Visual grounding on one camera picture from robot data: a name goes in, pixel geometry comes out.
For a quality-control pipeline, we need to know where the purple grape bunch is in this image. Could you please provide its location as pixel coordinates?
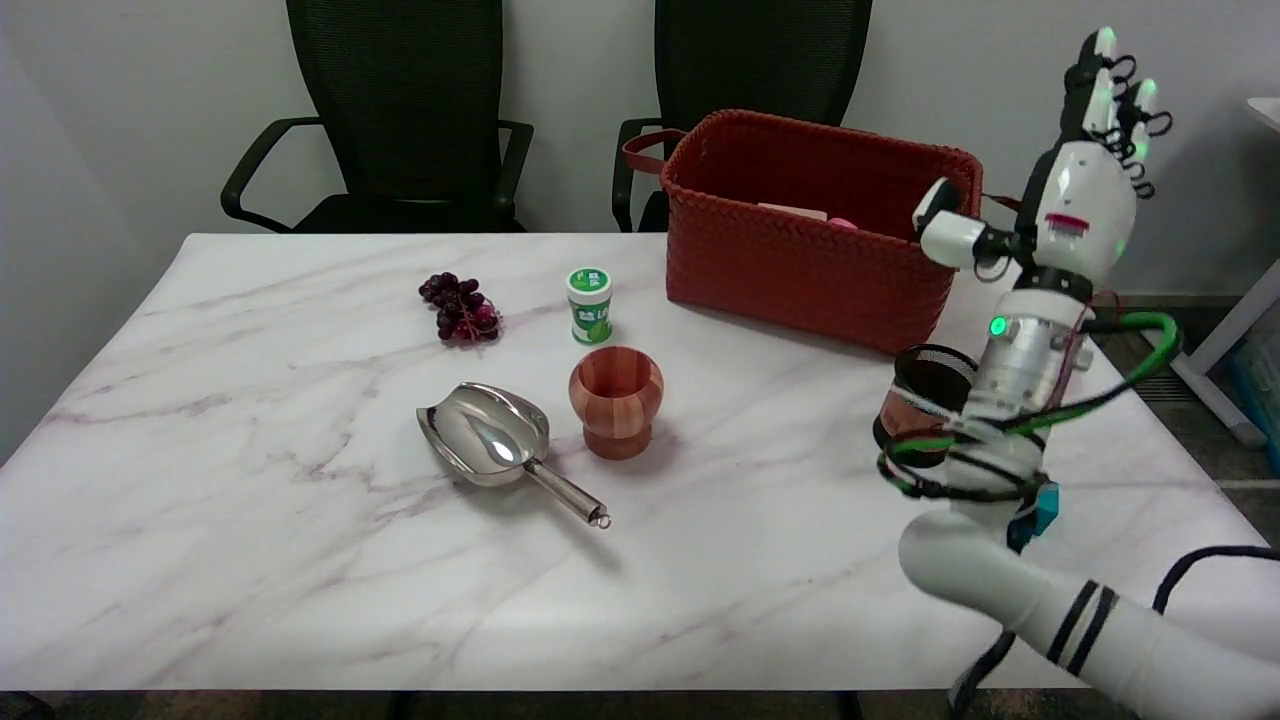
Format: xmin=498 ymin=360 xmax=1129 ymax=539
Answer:
xmin=418 ymin=272 xmax=504 ymax=346

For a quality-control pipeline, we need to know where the brown woven storage basket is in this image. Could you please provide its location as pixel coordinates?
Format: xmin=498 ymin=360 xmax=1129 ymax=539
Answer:
xmin=622 ymin=110 xmax=1031 ymax=358

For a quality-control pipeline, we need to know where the silver metal scoop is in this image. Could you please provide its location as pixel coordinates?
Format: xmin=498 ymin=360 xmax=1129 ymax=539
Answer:
xmin=416 ymin=382 xmax=612 ymax=530

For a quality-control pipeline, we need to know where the black office chair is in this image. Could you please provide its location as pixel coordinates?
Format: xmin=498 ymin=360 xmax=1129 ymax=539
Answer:
xmin=612 ymin=0 xmax=874 ymax=233
xmin=221 ymin=0 xmax=535 ymax=234

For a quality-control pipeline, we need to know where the white side table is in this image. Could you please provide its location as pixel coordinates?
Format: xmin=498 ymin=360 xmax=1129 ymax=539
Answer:
xmin=1170 ymin=97 xmax=1280 ymax=448

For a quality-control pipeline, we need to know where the teal cube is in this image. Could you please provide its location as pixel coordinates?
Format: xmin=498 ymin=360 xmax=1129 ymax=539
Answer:
xmin=1015 ymin=482 xmax=1060 ymax=541

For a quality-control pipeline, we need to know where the wooden goblet cup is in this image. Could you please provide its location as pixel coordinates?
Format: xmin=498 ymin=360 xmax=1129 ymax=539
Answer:
xmin=569 ymin=346 xmax=665 ymax=461

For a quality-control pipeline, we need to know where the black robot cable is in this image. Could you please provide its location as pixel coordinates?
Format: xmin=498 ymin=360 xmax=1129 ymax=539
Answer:
xmin=947 ymin=545 xmax=1280 ymax=716

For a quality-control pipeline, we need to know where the green gum jar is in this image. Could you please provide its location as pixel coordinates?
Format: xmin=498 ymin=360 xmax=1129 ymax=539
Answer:
xmin=566 ymin=266 xmax=614 ymax=346

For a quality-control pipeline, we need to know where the blue storage bin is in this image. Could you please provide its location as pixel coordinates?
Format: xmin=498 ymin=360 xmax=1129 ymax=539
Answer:
xmin=1232 ymin=318 xmax=1280 ymax=471

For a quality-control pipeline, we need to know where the black mesh pen cup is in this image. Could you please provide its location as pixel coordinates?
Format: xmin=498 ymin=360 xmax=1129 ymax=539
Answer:
xmin=873 ymin=344 xmax=980 ymax=469

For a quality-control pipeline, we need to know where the green robot cable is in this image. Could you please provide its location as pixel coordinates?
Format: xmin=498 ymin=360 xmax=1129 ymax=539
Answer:
xmin=880 ymin=312 xmax=1183 ymax=498

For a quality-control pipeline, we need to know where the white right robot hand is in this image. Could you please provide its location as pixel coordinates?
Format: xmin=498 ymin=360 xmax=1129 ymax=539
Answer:
xmin=912 ymin=27 xmax=1173 ymax=299

